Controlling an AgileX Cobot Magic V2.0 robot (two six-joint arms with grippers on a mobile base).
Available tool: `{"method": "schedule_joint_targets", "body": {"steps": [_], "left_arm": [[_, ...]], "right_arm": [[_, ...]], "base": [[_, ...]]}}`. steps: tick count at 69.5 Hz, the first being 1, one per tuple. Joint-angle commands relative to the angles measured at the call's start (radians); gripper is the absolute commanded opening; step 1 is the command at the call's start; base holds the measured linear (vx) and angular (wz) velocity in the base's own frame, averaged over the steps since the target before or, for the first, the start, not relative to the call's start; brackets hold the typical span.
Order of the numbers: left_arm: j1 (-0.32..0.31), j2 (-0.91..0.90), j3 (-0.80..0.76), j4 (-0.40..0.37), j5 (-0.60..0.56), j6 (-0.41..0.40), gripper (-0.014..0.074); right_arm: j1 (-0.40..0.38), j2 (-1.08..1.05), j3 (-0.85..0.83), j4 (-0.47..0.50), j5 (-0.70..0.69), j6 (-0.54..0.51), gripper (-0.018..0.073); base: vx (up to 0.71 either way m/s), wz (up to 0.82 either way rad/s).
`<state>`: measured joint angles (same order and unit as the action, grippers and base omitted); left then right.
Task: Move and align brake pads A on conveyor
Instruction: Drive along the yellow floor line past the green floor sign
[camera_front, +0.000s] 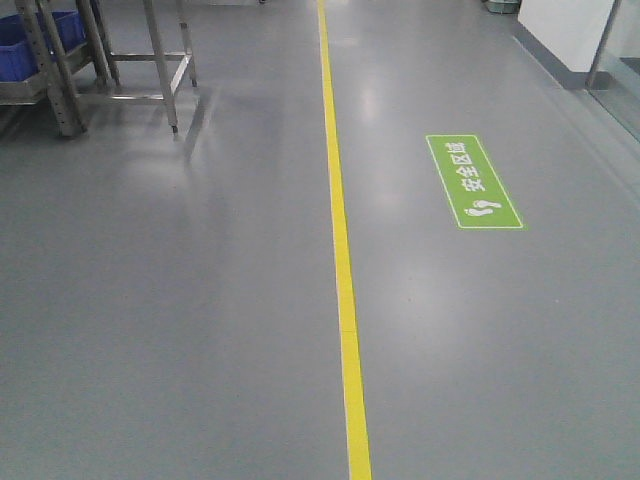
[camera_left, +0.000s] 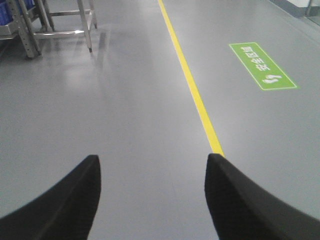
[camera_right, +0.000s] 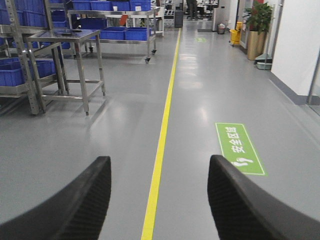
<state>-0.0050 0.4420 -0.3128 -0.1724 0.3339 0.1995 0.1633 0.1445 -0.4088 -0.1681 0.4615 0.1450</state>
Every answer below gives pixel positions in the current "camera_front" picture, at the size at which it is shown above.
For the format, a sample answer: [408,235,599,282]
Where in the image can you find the green floor safety sign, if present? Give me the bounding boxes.
[425,134,526,230]

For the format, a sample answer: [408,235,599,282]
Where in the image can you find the steel shelf rack left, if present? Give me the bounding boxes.
[1,1,120,137]

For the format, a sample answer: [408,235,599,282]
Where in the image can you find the small blue bin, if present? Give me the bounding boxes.
[0,37,38,82]
[1,10,86,51]

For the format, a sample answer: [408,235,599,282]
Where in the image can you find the steel table frame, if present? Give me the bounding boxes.
[75,1,198,133]

